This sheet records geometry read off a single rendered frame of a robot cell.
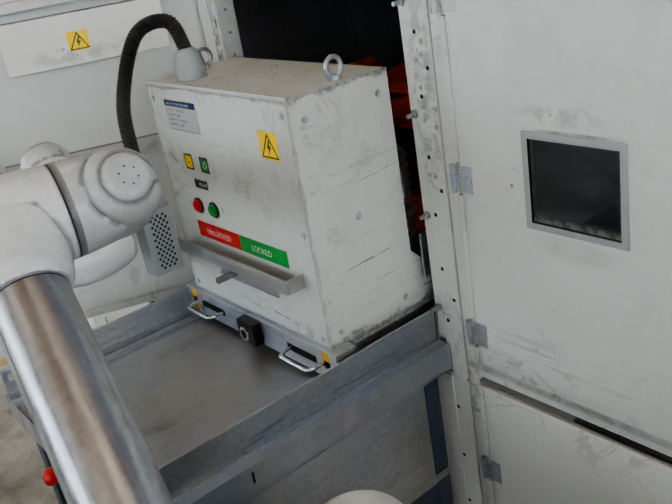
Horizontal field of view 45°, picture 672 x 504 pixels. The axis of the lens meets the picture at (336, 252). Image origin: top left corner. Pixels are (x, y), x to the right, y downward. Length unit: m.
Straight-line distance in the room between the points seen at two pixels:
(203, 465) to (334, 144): 0.57
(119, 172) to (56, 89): 0.90
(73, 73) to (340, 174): 0.76
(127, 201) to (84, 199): 0.06
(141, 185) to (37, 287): 0.18
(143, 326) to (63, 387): 0.94
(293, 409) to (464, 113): 0.58
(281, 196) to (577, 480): 0.72
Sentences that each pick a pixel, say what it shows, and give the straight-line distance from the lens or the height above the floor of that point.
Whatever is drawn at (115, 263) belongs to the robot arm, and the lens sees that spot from 1.68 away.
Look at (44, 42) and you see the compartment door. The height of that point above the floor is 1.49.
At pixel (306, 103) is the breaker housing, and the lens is 1.37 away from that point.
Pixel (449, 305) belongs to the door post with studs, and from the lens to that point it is 1.58.
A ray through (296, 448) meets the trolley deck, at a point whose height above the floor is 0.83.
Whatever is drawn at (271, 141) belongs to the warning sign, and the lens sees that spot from 1.41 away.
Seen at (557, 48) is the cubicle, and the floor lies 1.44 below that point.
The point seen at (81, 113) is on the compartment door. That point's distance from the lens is 1.97.
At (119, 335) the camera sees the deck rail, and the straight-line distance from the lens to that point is 1.87.
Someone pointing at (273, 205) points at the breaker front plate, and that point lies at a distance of 1.47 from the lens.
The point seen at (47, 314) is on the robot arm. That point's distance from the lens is 1.01.
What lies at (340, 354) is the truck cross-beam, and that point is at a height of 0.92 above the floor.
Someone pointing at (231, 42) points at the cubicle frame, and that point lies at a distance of 1.92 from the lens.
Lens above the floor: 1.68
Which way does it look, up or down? 23 degrees down
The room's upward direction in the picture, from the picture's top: 10 degrees counter-clockwise
